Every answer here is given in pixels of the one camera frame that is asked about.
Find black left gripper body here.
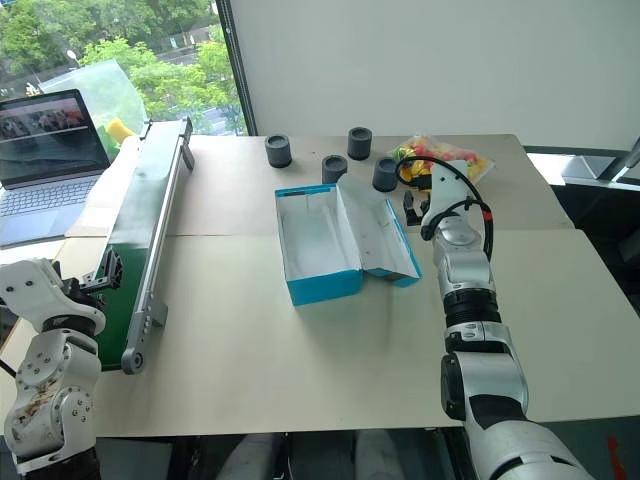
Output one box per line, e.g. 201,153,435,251
60,279,107,337

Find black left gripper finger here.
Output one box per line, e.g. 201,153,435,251
75,272,109,294
101,248,124,291

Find green conveyor belt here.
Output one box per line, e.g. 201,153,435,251
93,116,197,376

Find blue cardboard box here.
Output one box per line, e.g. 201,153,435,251
273,177,424,307

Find dark grey cylinder cup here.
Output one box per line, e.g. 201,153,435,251
346,126,374,162
264,133,294,169
321,154,348,186
371,157,400,193

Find clear bag of colourful toys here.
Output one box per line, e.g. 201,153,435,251
387,132,496,185

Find grey open laptop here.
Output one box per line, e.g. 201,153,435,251
0,88,112,250

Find yellow sponge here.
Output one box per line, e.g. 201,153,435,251
106,116,137,145

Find grey window ledge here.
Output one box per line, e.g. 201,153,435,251
525,144,640,187

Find translucent green plastic bag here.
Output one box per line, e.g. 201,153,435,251
38,58,149,151

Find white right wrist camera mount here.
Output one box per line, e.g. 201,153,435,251
423,162,472,224

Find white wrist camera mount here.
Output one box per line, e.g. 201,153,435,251
0,258,107,335
423,162,472,224

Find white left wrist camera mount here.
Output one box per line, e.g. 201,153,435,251
0,258,107,335

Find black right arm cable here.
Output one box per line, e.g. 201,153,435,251
394,156,497,261

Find dark window frame post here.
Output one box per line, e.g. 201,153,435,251
216,0,259,137

